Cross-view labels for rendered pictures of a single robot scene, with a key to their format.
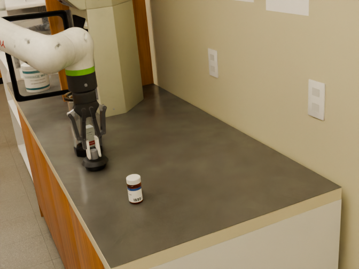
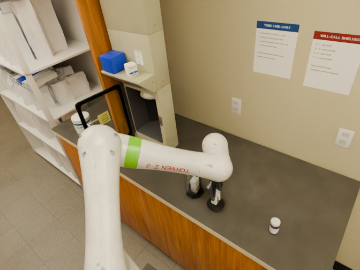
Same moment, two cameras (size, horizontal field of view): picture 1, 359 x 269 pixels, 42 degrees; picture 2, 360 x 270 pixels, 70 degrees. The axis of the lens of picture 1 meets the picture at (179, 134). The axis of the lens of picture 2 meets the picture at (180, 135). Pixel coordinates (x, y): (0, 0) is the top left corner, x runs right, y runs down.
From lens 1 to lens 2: 1.17 m
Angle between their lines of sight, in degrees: 26
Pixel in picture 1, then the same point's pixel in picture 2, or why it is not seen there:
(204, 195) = (305, 211)
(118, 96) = (174, 136)
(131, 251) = not seen: outside the picture
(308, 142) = (329, 156)
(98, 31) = (164, 102)
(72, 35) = (223, 145)
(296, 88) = (324, 130)
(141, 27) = not seen: hidden behind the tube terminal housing
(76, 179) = (215, 222)
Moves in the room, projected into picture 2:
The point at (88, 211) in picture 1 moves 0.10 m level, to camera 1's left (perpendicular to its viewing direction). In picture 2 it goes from (255, 250) to (237, 261)
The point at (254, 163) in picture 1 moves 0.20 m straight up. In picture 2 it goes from (301, 174) to (309, 148)
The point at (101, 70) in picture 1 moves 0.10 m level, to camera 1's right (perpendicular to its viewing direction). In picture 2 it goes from (166, 126) to (180, 120)
